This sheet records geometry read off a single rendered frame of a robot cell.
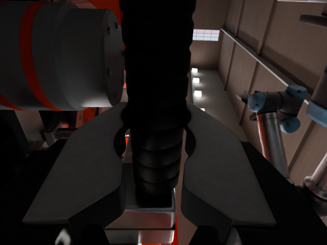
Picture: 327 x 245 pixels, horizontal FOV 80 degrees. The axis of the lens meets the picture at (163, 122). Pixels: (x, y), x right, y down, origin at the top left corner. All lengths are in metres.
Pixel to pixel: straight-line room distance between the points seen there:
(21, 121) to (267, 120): 0.75
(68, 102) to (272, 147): 0.72
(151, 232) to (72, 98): 0.18
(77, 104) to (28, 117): 0.12
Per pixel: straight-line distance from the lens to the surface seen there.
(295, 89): 0.92
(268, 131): 0.84
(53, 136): 0.41
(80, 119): 0.56
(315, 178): 0.89
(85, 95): 0.26
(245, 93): 1.14
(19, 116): 0.37
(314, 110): 0.63
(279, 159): 0.84
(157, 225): 0.17
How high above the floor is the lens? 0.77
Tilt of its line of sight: 33 degrees up
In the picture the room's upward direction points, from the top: 178 degrees counter-clockwise
